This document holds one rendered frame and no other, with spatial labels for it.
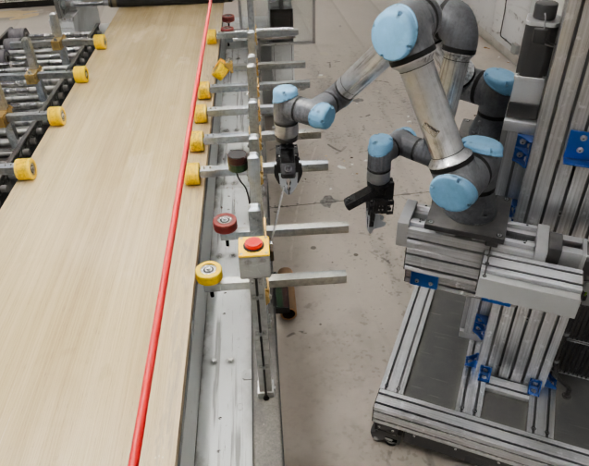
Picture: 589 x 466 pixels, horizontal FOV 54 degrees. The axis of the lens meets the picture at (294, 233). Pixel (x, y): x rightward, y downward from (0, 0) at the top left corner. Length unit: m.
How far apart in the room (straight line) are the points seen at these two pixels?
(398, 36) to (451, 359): 1.43
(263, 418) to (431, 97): 0.93
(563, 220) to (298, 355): 1.33
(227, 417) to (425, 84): 1.05
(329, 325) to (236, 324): 0.92
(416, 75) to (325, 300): 1.69
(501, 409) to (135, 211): 1.50
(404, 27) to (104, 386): 1.10
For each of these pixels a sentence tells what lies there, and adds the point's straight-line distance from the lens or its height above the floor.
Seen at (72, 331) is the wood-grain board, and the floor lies 0.90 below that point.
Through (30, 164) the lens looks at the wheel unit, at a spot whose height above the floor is 0.97.
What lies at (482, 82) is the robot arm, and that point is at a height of 1.24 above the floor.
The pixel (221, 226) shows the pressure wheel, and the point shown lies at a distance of 1.92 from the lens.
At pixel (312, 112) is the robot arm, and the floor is 1.31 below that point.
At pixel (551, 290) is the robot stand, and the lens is 1.72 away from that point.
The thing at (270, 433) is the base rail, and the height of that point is 0.70.
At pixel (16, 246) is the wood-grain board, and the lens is 2.06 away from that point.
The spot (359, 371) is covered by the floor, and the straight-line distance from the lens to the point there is 2.64.
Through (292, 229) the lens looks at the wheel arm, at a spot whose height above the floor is 0.86.
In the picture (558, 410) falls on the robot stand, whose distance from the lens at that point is 2.42.
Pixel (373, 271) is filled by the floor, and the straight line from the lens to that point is 3.12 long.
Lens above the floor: 2.03
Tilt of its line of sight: 37 degrees down
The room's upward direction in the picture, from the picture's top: 2 degrees counter-clockwise
